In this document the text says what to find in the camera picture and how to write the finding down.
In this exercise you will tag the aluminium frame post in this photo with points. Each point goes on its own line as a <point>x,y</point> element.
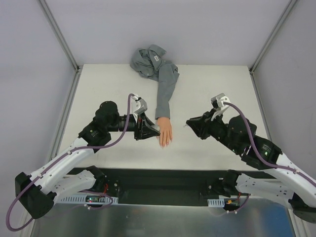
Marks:
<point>273,34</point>
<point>58,33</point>

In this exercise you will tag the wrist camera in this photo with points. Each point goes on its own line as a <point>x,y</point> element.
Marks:
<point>138,106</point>
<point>218,103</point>

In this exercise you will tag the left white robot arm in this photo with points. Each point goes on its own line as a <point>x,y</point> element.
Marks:
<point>39,191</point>

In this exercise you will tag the mannequin hand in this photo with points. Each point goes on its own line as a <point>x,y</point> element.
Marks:
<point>166,135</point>

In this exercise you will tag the clear nail polish bottle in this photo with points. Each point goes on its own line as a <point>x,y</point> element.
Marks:
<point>156,127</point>

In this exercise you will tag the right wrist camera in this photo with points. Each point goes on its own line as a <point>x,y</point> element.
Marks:
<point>218,103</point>

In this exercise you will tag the right white cable duct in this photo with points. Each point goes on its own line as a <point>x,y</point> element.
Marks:
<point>223,202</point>

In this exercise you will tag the left aluminium frame post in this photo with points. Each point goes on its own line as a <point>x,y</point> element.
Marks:
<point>58,33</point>

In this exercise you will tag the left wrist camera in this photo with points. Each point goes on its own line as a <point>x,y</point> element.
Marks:
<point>138,106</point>

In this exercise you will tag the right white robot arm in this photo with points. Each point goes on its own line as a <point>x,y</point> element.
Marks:
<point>294,189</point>

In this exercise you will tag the grey shirt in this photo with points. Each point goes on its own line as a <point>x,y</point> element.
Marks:
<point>150,63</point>

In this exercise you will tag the right aluminium frame post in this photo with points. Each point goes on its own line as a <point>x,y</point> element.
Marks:
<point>273,34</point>

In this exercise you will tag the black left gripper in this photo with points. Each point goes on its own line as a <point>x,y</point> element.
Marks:
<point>138,127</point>

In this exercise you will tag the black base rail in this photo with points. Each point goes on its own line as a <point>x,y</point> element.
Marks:
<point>163,187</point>

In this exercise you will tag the left white cable duct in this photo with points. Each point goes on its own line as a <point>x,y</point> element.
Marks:
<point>88,199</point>

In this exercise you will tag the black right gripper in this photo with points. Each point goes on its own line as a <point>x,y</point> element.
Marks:
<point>206,126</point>

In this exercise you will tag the white cable duct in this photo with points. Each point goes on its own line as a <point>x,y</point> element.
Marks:
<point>223,202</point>
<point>88,199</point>

